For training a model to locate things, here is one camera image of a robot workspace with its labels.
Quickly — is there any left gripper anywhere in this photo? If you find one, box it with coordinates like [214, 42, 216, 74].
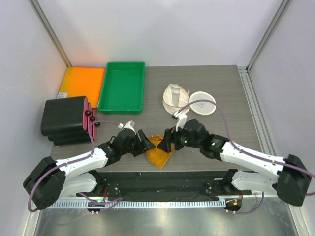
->
[121, 129, 155, 156]

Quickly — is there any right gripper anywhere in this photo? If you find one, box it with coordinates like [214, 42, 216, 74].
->
[158, 121, 202, 152]

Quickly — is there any orange lace bra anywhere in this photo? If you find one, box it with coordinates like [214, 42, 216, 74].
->
[145, 134, 175, 169]

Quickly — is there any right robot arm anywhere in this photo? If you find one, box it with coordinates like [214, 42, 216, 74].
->
[158, 119, 312, 207]

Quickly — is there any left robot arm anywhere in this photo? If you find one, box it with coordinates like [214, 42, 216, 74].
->
[23, 128, 155, 212]

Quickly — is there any green plastic tray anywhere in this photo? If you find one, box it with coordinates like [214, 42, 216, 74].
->
[97, 61, 145, 114]

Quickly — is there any black pink drawer unit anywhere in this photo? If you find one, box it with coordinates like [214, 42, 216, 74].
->
[40, 96, 96, 146]

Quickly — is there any orange clip file folder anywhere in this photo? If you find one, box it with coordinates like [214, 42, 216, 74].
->
[57, 67, 105, 109]

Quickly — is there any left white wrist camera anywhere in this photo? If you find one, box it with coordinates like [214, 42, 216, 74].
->
[118, 120, 135, 132]

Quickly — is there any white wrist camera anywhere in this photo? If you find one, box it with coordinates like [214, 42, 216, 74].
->
[118, 120, 135, 132]
[172, 111, 187, 132]

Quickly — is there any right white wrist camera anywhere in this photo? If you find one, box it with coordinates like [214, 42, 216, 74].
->
[172, 111, 187, 132]

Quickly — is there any white slotted cable duct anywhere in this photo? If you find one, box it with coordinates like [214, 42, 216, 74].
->
[48, 198, 226, 210]

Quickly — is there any front aluminium rail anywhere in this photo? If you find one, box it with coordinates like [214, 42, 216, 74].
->
[30, 186, 300, 200]

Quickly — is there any left aluminium frame post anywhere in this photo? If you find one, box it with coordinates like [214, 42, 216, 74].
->
[29, 0, 72, 67]

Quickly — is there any aluminium frame post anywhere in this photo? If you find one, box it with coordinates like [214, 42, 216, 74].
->
[29, 0, 72, 67]
[246, 0, 292, 73]

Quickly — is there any right aluminium frame post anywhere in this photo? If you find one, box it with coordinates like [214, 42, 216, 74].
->
[246, 0, 292, 73]

